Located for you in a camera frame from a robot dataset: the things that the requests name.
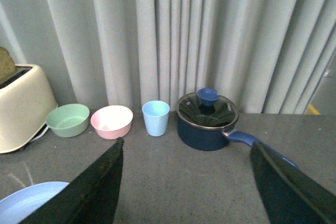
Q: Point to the glass pot lid blue knob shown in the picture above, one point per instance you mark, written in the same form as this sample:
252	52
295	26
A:
207	109

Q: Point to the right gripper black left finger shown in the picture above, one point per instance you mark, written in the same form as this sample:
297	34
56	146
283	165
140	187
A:
92	197

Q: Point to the light blue cup right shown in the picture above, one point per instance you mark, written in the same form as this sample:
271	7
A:
156	116

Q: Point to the light blue plate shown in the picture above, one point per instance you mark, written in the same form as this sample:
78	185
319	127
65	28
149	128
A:
19	205

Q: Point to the grey curtain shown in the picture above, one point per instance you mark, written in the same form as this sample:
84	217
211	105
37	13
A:
267	56

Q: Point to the bread slice in toaster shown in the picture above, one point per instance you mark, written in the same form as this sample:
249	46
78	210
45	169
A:
8	68

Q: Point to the dark blue saucepan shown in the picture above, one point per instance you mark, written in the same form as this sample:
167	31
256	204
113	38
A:
212	138

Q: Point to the pink bowl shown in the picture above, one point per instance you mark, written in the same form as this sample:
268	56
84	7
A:
112	122

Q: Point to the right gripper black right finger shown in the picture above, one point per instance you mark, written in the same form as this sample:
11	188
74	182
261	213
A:
289	195

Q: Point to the cream white toaster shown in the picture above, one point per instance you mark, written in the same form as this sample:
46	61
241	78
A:
26	100

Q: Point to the green bowl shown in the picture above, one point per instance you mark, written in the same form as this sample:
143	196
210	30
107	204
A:
68	120

